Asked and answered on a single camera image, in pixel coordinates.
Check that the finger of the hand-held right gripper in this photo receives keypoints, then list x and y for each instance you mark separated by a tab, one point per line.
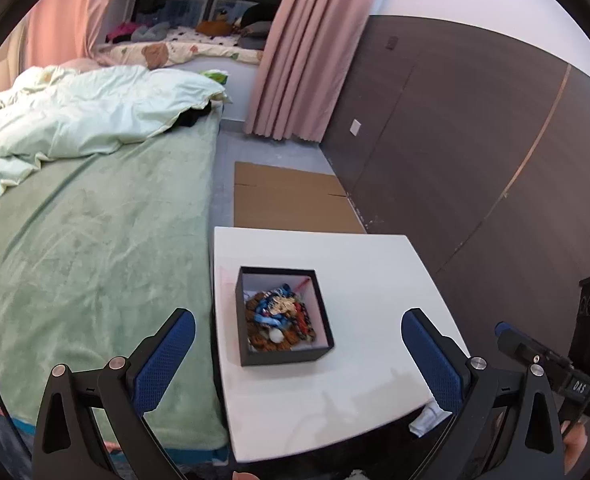
517	342

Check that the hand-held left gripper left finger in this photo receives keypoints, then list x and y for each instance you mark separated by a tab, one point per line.
167	355

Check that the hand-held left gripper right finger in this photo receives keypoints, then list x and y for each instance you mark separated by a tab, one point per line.
432	360

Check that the black box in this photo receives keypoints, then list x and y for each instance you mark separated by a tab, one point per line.
325	310

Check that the person's right hand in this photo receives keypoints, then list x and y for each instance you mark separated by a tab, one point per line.
575	452

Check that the white crumpled cloth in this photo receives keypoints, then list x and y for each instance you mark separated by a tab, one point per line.
430	417

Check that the white table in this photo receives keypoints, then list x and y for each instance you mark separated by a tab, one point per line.
375	285

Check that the green bed sheet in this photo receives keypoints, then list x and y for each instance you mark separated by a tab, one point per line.
100	260

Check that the dark blue rug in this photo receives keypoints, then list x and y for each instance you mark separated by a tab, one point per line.
0	440

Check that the flattened brown cardboard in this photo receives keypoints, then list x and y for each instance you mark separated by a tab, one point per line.
290	200

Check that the black garment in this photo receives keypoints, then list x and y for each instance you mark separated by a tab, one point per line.
192	116

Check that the pale green duvet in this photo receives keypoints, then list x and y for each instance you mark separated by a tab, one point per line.
85	110

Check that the green packet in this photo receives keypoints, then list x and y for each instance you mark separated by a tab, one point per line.
216	76

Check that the bear printed blanket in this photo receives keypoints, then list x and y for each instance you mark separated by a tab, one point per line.
190	50

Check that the colourful clothes pile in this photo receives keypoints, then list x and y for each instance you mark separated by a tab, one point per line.
140	32

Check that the orange plush toy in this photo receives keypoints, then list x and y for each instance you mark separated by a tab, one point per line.
214	27

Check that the grey pillow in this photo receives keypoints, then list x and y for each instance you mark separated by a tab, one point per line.
255	35

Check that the pink curtain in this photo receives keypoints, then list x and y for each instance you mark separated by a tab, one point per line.
305	50
70	15

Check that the white wall socket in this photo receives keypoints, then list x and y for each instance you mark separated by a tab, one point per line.
356	127

